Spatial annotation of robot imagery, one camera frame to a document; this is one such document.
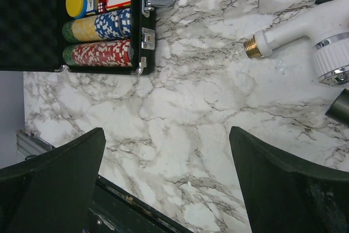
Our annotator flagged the grey metal cylinder part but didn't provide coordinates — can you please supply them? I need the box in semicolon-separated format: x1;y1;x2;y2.
325;88;349;127

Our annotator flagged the blue round chip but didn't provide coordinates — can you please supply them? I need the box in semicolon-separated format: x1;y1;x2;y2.
77;0;88;19

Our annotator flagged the white plastic valve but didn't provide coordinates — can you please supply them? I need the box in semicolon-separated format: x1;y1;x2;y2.
243;0;348;86

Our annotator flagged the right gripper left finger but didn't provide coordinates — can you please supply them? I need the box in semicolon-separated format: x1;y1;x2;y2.
1;128;106;232

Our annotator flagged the yellow round dealer chip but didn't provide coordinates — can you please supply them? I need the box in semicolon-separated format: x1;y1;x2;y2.
65;0;83;19

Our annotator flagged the aluminium rail frame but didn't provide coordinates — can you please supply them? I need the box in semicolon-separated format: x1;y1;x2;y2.
16;130;55;162

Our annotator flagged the black poker chip case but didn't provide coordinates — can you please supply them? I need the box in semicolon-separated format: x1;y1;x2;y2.
1;0;175;75

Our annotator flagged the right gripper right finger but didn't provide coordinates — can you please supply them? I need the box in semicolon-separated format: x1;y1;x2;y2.
230;127;348;232

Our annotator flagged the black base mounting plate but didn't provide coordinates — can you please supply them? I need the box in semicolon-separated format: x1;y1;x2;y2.
82;176;190;232

